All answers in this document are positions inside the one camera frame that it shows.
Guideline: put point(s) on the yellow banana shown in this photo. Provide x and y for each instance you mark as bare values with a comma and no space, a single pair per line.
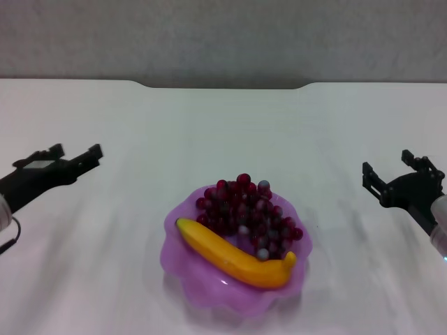
237,260

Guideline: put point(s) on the dark red grape bunch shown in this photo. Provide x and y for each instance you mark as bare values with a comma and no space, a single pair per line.
244,209

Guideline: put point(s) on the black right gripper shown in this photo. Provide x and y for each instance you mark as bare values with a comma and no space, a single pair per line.
412,192

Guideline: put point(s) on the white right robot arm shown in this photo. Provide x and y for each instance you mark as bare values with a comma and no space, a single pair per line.
440,223

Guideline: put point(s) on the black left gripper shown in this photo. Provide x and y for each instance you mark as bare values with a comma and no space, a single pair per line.
38,178

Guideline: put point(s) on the purple wavy plastic plate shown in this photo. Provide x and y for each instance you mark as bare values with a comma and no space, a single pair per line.
195,279

